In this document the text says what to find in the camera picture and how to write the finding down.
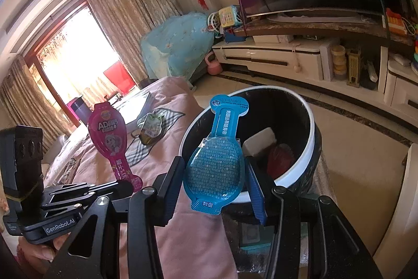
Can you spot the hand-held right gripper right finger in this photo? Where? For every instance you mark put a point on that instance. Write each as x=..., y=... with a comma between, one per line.
x=259, y=200

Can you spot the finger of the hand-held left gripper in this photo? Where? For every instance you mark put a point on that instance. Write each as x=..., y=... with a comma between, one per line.
x=117, y=190

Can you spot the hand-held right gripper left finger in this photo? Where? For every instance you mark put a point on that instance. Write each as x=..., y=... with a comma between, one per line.
x=169, y=197

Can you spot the white-rimmed black trash bin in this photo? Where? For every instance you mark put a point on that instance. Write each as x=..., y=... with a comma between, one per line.
x=294, y=174

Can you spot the red cookie snack bag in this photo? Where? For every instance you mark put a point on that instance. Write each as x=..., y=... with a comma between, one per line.
x=280, y=161

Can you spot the blue spoon-shaped packet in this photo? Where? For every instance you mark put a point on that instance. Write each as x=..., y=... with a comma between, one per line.
x=214, y=168

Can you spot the pink spoon-shaped packet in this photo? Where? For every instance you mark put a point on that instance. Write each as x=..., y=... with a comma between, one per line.
x=109, y=135

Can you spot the white tissue pack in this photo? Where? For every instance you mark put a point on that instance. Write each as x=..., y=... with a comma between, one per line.
x=259, y=141

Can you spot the person's left hand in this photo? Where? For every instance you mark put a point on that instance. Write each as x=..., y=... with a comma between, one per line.
x=36, y=256

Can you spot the pink blanket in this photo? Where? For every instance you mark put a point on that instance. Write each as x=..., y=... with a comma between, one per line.
x=196, y=249

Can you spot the beige patterned curtain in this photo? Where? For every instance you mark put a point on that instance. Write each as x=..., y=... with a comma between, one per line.
x=29, y=102
x=130, y=11

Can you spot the small green snack pouch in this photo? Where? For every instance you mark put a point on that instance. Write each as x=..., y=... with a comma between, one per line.
x=150, y=128

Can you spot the red chair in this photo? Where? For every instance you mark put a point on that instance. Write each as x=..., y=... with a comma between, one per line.
x=119, y=78

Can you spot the pink kettlebell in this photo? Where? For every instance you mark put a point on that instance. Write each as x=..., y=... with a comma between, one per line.
x=214, y=66

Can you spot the white side cabinet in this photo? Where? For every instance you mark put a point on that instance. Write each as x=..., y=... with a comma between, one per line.
x=401, y=217

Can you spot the white TV stand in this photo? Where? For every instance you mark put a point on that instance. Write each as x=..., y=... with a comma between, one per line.
x=277, y=55

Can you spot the light blue cloth cover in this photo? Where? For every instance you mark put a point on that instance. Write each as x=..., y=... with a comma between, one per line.
x=176, y=43

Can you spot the stack of yellow tape rolls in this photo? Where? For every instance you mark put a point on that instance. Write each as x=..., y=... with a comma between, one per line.
x=338, y=60

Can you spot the small wooden rack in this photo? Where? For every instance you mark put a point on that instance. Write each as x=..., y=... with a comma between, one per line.
x=354, y=69

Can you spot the blue toy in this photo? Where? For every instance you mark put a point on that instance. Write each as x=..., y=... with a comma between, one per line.
x=232, y=35

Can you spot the white remote control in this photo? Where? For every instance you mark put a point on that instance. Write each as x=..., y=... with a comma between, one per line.
x=373, y=72

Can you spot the white cage ball toy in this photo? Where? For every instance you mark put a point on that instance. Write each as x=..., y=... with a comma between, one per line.
x=214, y=24

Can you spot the colourful toy activity cube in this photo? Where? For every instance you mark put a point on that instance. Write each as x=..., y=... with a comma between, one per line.
x=230, y=16

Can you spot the orange xylophone toy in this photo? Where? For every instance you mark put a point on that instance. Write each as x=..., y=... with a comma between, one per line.
x=398, y=22

